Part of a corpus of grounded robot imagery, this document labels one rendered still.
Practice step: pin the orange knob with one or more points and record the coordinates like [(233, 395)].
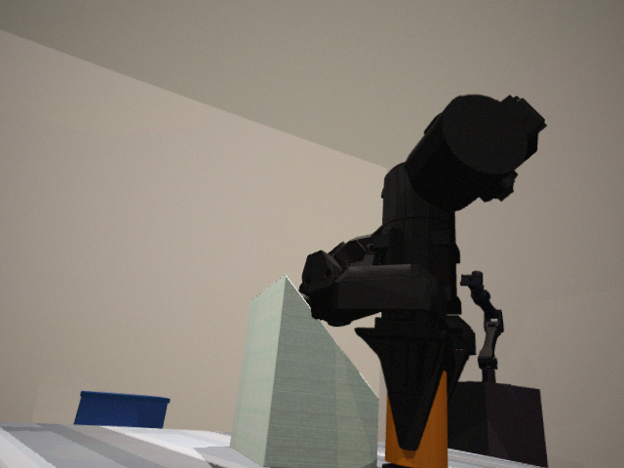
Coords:
[(432, 450)]

